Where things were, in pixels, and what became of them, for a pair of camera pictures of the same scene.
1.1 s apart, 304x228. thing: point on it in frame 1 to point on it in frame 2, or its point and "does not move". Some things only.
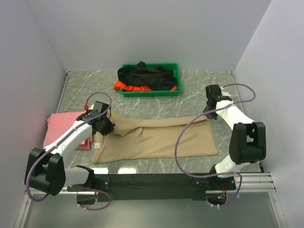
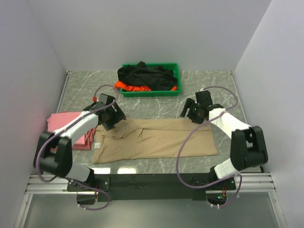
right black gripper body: (210, 113) to (194, 114)
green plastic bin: (173, 92) does not move
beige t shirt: (133, 137) does not move
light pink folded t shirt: (58, 122) does not move
